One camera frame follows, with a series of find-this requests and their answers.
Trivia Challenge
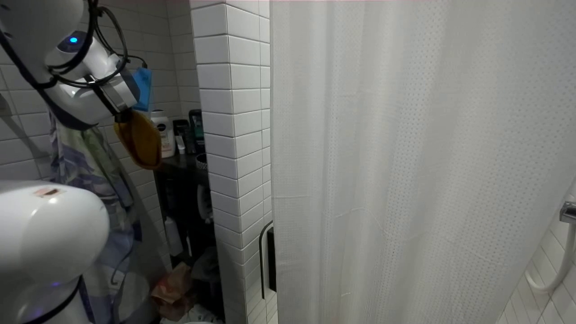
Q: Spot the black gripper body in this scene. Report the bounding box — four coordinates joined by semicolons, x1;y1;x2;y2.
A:
98;69;140;115

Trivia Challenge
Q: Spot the yellow knit beanie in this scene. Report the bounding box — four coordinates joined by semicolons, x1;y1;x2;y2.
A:
113;108;163;171

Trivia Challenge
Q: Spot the white lotion bottle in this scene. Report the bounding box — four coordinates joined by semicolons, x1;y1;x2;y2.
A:
149;108;176;160

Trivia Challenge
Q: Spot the dark slim bottle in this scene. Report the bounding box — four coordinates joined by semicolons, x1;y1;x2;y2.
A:
170;117;192;157

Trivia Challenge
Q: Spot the floral multicolour towel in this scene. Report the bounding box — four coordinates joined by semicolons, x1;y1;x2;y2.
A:
44;114;174;324

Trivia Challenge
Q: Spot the dark green bottle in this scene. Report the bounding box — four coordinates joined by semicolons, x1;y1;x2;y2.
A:
186;106;208;160

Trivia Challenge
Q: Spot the black shelf unit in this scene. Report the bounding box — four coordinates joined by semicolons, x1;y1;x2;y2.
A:
149;153;226;321

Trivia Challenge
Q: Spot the grey cloth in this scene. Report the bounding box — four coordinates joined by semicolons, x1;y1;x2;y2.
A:
190;245;222;285

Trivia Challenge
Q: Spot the brown paper bag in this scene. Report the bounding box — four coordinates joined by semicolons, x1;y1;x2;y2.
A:
149;263;199;321

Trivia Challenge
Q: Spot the white shower curtain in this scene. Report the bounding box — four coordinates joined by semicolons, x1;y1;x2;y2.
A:
267;0;576;324

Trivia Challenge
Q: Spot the chrome shower faucet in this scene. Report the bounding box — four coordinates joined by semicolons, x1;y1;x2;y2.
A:
559;196;576;225

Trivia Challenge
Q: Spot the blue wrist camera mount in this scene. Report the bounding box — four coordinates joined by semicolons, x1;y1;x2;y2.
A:
123;63;154;114

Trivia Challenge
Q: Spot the black handle with chrome bracket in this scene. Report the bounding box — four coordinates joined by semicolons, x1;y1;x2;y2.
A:
257;220;278;301

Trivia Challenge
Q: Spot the white shower hose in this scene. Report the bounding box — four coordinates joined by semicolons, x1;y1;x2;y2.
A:
525;220;576;294

